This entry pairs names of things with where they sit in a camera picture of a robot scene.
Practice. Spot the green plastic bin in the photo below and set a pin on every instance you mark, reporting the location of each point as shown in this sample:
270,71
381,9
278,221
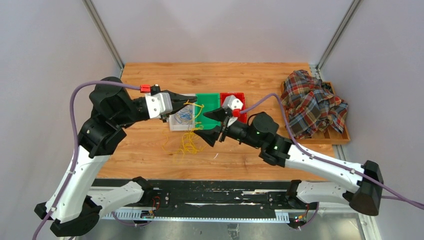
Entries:
206,102

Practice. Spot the white plastic bin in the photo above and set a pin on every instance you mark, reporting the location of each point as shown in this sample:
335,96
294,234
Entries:
183,120

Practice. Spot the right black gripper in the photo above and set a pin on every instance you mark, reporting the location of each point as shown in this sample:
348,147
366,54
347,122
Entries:
210,136

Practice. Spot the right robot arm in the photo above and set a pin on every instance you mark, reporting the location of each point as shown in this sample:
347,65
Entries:
356,185

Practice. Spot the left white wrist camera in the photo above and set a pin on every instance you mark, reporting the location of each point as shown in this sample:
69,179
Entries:
158,105

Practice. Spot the aluminium frame rail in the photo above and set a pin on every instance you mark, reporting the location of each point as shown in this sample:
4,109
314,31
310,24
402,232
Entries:
110,202

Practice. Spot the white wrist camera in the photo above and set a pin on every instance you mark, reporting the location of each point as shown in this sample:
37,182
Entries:
232,106
158,105

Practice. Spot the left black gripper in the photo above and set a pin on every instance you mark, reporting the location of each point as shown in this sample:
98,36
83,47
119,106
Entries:
179,101

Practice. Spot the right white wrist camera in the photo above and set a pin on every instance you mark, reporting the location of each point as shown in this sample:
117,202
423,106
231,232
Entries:
232,106

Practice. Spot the wooden tray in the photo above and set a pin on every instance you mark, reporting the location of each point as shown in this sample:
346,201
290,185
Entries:
328,137

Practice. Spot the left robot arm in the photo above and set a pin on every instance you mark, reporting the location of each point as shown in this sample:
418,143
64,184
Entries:
115,107

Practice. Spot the red plastic bin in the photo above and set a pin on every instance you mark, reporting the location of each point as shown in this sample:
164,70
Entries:
239,95

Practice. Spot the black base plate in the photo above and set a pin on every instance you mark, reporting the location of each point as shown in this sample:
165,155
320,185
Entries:
219,199

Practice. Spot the plaid cloth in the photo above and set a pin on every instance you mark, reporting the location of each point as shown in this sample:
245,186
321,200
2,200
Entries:
311,105

